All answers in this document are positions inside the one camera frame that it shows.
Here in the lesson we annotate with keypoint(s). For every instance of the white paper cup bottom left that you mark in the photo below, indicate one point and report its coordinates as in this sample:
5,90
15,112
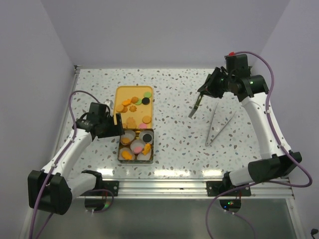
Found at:
126,149

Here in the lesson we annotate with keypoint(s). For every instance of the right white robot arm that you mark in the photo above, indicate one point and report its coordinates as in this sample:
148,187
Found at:
277,158

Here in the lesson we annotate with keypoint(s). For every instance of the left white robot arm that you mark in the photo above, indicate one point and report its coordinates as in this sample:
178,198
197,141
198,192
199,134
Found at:
50,188

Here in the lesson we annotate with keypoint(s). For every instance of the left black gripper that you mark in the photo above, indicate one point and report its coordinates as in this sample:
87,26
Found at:
115,130

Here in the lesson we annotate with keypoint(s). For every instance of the yellow plastic tray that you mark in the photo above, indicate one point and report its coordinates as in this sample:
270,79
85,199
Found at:
128,102

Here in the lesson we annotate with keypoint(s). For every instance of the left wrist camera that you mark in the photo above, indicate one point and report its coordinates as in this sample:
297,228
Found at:
109,103

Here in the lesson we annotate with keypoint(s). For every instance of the orange fish cookie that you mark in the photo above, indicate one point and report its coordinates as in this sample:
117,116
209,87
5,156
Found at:
126,155
146,149

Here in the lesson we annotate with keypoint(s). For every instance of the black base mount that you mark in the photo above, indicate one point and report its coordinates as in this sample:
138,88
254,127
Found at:
109,186
214,188

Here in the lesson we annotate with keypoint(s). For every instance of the green round cookie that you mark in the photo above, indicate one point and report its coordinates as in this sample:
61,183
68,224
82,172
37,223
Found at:
147,94

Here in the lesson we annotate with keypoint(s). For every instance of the green gold cookie tin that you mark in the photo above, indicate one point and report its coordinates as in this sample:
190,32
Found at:
137,131

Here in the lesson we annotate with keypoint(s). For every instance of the white paper cup centre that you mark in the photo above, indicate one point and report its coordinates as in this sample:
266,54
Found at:
136,143

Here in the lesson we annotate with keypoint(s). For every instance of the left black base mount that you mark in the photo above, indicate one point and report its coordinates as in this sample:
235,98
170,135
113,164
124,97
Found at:
109,186

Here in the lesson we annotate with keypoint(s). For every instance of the black sandwich cookie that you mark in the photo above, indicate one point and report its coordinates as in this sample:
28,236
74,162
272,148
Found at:
145,101
147,138

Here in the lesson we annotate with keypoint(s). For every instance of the white paper cup bottom right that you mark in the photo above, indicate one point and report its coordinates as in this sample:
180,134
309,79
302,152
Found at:
144,157

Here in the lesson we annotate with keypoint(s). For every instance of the gold tin lid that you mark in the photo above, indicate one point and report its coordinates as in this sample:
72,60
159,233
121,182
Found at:
196,106

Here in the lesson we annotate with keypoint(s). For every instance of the white paper cup top left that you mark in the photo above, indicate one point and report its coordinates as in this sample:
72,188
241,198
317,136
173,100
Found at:
130,134

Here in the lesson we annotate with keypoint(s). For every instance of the orange round cookie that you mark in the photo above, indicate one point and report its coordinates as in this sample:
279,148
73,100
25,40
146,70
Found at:
147,119

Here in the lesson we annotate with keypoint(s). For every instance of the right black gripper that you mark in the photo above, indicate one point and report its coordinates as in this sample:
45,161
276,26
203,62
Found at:
209,88

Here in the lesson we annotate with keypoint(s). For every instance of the white paper cup top right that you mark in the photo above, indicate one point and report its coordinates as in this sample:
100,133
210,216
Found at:
145,132

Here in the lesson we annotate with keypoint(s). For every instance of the pink round cookie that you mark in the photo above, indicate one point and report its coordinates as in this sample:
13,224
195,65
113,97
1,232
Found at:
138,149
142,126

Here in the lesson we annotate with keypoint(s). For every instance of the orange flower cookie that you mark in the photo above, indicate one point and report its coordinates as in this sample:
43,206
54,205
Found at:
125,140

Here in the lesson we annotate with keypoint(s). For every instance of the metal tongs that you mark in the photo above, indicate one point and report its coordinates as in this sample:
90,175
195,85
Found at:
221,117

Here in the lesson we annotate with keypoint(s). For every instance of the white paper cup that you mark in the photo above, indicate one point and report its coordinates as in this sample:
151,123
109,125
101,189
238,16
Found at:
126,149
144,157
136,143
145,132
130,134

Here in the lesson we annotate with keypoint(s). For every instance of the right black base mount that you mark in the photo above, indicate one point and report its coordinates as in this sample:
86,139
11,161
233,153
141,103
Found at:
214,188

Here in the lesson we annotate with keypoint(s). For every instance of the aluminium rail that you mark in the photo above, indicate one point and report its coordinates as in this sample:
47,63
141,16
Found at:
191,189

